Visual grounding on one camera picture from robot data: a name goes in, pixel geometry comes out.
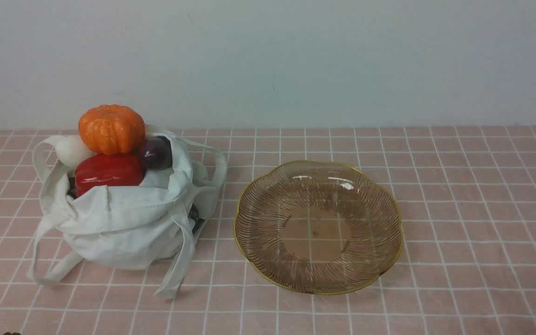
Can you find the white cloth bag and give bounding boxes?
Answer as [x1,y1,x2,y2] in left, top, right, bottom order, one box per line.
[27,125,227,299]

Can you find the white toy egg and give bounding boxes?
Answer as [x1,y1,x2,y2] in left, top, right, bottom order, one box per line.
[54,136,95,169]

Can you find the purple toy eggplant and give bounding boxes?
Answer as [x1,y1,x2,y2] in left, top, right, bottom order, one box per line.
[138,136,173,170]

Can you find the amber glass ribbed plate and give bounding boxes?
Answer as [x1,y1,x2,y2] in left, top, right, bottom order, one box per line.
[233,161,404,295]

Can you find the red toy bell pepper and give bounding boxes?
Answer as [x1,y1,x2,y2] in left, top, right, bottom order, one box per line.
[74,154,145,197]

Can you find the orange toy pumpkin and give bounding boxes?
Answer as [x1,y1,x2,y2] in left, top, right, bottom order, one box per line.
[78,105,146,155]

